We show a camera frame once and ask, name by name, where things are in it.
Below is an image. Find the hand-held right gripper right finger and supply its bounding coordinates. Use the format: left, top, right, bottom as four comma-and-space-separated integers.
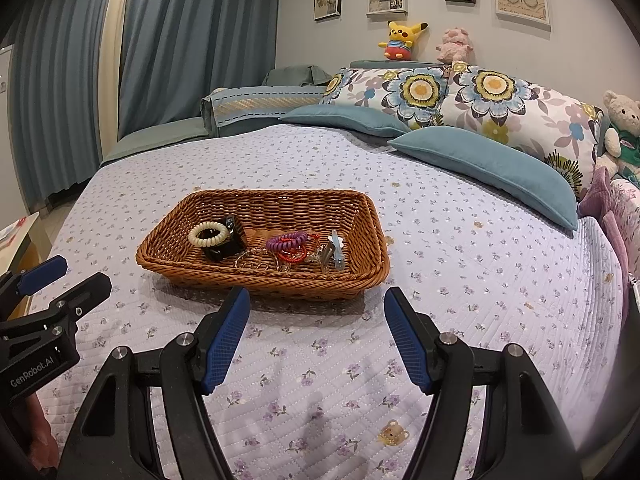
383, 287, 583, 480

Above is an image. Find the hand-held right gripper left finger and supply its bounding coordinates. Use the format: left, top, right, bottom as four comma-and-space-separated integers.
57, 287, 251, 480

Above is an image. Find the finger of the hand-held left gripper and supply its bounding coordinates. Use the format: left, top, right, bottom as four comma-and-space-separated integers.
0, 254, 69, 307
0, 272, 113, 343

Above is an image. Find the silver wire hoop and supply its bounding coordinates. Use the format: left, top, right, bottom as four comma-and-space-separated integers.
234, 247, 292, 274

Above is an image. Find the black hair clip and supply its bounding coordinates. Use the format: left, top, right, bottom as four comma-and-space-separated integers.
202, 214, 249, 263

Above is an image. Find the red braided cord bracelet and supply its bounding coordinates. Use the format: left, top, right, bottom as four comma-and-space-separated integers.
276, 232, 321, 264

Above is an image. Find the cream spiral hair tie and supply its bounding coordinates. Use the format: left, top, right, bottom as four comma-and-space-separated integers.
188, 221, 229, 249

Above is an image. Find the light blue hair clip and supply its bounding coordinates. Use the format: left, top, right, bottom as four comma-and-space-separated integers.
327, 229, 346, 271

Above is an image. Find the purple spiral hair tie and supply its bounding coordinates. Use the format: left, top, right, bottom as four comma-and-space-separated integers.
265, 231, 309, 253

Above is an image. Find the brown wicker basket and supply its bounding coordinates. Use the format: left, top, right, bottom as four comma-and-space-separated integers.
135, 188, 391, 302

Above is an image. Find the person's left hand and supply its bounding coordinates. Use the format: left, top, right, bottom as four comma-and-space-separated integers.
0, 394, 59, 472

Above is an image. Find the wooden side table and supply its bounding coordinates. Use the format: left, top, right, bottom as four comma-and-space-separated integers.
0, 212, 42, 282

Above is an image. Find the yellow bear hair clip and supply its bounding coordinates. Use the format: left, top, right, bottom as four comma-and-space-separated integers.
377, 419, 411, 447

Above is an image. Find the green bed sheet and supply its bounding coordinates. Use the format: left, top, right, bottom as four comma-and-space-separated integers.
97, 116, 212, 167

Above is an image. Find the large blue pillow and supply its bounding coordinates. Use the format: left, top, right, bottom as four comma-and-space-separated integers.
387, 127, 580, 232

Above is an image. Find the small blue pillow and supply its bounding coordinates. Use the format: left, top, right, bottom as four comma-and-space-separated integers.
278, 104, 414, 139

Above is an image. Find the beige curtain strip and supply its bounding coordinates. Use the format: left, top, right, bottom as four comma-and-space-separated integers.
101, 0, 144, 157

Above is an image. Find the folded green blanket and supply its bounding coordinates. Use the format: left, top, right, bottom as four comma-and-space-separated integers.
200, 84, 329, 139

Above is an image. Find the floral pillow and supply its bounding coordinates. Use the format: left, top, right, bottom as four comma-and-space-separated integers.
322, 64, 452, 132
440, 61, 607, 202

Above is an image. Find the pink purple blanket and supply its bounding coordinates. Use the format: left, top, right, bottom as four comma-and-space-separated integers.
577, 164, 640, 283

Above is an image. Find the green cloth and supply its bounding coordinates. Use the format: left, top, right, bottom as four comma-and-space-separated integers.
262, 64, 347, 89

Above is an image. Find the blue curtain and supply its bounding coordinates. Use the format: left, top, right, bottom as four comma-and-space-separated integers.
9, 0, 279, 213

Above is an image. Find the pink plush toy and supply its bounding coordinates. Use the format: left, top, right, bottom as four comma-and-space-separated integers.
434, 27, 474, 65

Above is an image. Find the white teddy bear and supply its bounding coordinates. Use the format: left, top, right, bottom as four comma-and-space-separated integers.
592, 89, 640, 179

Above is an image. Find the yellow plush toy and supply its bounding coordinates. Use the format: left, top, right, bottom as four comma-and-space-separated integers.
383, 20, 430, 61

